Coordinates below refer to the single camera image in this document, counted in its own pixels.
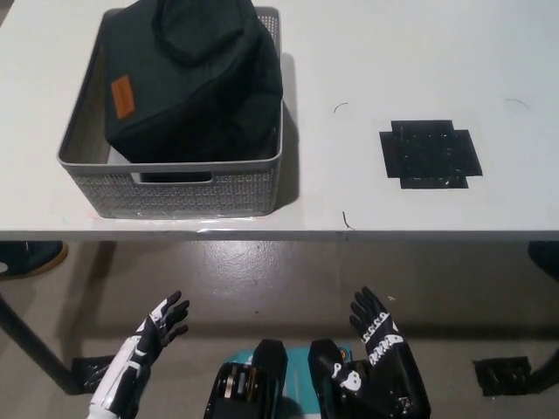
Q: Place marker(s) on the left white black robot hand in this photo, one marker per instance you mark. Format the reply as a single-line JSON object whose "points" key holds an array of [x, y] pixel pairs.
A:
{"points": [[131, 362]]}

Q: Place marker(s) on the thin dark curved thread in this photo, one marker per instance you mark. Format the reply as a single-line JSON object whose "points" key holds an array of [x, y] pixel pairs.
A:
{"points": [[337, 106]]}

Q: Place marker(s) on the thin dark bent thread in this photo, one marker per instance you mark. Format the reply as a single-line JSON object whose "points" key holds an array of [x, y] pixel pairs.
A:
{"points": [[345, 218]]}

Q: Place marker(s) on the dark green lunch bag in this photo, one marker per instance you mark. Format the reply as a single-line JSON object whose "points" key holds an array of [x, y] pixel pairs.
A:
{"points": [[196, 87]]}

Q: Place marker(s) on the robot legs and feet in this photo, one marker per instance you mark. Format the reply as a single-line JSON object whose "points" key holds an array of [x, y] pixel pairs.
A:
{"points": [[298, 362]]}

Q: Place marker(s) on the dark rounded object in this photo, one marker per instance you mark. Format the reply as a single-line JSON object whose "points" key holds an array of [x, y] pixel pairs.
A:
{"points": [[546, 257]]}

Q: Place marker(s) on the dark metal table leg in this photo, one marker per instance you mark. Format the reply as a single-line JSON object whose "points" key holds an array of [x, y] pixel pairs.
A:
{"points": [[43, 349]]}

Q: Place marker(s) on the black shoe tan sole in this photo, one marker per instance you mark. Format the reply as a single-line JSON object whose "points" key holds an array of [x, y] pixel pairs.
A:
{"points": [[26, 259]]}

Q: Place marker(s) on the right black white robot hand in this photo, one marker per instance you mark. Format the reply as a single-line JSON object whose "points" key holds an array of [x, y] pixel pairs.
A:
{"points": [[393, 375]]}

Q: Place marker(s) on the left black robot body block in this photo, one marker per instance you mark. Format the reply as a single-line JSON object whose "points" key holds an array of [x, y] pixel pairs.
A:
{"points": [[257, 388]]}

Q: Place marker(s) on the grey perforated plastic basket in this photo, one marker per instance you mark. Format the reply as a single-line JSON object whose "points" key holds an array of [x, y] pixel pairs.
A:
{"points": [[183, 196]]}

